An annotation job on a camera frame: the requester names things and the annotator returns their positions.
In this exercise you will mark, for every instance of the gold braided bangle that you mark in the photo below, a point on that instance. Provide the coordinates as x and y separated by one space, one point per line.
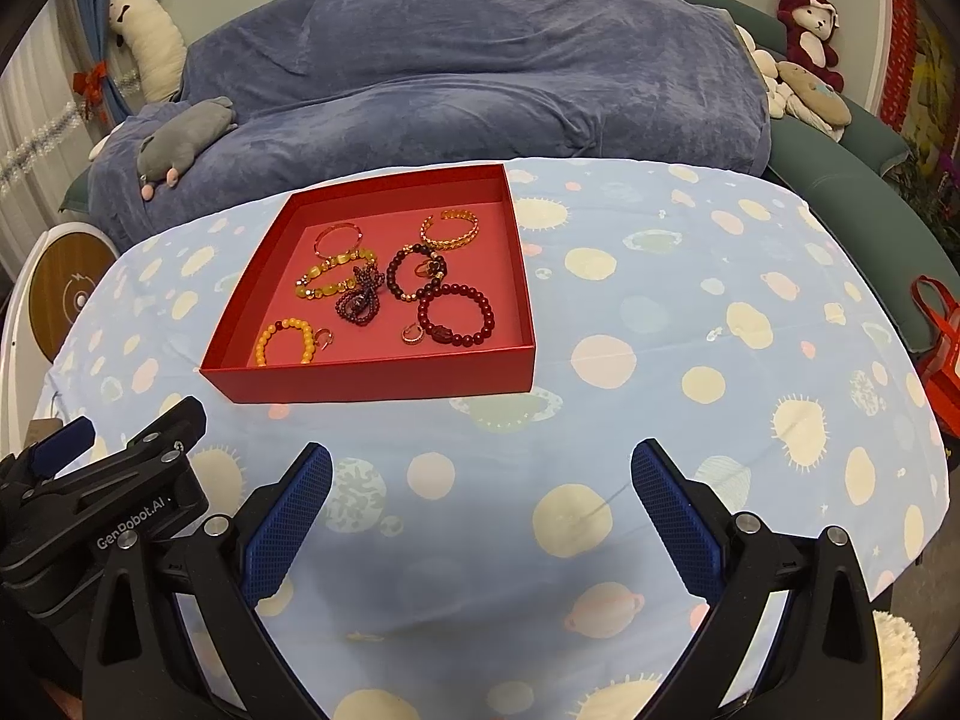
442 244

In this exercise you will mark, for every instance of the thin rose gold bangle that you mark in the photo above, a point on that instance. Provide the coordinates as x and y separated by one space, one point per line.
324 232

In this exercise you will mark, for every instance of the grey plush toy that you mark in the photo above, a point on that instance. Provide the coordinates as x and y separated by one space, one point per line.
187 131

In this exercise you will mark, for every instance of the white plush toy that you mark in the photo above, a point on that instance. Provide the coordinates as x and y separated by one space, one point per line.
154 45

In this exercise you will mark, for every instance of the red wall hanging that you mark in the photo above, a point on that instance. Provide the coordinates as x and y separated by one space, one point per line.
900 52

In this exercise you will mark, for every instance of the beige plush toy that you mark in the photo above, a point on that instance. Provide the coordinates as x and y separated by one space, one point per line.
810 86

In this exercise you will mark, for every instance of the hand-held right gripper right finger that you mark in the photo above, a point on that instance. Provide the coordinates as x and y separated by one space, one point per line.
675 525

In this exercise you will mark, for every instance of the white round wooden-top table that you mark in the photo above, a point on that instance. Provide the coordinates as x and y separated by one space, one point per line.
67 292

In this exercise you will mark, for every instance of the blue planet print tablecloth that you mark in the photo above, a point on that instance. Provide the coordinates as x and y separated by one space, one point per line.
675 315

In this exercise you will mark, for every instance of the green sofa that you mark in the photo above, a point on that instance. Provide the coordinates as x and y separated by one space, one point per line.
825 165

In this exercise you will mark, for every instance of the white fluffy cushion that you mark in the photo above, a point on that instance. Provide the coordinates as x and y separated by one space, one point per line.
896 660

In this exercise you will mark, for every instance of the red cardboard box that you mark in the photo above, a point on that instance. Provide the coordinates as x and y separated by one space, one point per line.
375 379

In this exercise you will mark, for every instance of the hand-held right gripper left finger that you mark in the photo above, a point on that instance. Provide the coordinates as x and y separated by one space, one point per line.
289 525

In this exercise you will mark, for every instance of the red ribbon bow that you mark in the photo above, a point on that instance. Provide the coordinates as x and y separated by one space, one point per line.
94 82

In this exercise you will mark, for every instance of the green plant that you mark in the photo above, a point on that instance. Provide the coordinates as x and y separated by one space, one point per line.
930 195

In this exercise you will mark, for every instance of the red plush monkey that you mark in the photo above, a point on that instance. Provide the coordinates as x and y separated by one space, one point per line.
810 52

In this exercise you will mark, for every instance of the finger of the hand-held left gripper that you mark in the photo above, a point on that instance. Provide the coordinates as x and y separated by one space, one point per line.
67 444
176 427

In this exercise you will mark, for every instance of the blue curtain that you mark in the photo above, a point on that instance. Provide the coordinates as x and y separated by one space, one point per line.
94 30

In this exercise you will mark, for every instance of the white lace curtain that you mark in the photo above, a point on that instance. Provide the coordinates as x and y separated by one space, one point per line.
30 150

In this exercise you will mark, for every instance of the red bag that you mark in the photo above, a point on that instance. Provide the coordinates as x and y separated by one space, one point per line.
946 390

